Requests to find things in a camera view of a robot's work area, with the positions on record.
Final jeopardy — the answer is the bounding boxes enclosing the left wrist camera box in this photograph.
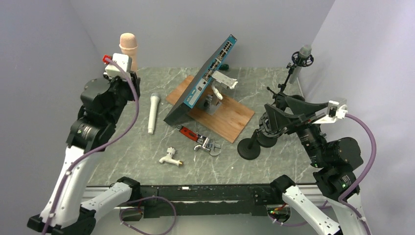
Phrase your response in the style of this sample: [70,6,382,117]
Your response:
[102,53,132,78]

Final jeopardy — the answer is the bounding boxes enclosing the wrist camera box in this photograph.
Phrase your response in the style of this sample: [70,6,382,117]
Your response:
[313,98,348,124]
[102,53,132,78]

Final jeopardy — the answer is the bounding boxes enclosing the black round-base mic stand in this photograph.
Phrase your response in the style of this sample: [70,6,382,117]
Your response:
[237,115,279,161]

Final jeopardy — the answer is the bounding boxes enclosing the grey microphone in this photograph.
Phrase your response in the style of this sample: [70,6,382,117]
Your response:
[288,45,314,84]

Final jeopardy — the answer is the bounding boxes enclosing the grey metal bracket fixture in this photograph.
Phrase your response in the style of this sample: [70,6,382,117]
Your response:
[197,71,238,115]

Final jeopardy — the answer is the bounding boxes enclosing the blue network switch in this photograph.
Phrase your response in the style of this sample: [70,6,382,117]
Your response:
[163,34,237,126]

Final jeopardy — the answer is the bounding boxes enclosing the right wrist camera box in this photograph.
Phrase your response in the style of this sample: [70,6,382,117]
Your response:
[313,98,348,124]

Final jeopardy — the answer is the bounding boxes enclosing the black tripod mic stand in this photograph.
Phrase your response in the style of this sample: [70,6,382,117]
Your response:
[266,51,315,111]

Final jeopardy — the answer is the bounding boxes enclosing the purple loose cable loop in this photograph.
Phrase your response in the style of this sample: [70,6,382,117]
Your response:
[119,196,177,235]

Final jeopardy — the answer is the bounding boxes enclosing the black front rail frame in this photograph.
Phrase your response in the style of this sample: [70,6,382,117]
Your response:
[120,184,284,218]

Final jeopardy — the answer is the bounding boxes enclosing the white microphone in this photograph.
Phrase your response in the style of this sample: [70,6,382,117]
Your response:
[147,93,160,135]

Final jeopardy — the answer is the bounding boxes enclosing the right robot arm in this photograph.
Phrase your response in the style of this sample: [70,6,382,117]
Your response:
[265,96,376,235]

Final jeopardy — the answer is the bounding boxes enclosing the wooden board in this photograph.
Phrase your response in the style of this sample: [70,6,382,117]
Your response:
[166,75,255,143]

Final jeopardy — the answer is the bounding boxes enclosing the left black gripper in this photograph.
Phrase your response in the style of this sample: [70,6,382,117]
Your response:
[105,67,141,123]

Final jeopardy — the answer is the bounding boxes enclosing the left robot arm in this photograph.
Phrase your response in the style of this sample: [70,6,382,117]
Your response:
[27,72,141,235]

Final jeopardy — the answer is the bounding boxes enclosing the green small object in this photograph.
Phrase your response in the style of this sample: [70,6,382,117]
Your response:
[219,64,230,71]

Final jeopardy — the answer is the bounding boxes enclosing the white plastic faucet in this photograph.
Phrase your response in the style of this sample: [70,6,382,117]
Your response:
[159,146,184,167]

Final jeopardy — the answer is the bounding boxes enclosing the pink microphone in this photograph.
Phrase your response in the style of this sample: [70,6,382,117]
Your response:
[119,32,138,71]

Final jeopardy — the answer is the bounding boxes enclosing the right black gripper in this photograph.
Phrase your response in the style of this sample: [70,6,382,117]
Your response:
[264,94,327,165]

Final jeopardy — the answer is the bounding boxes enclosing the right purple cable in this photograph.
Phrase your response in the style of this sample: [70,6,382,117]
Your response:
[337,113,377,235]

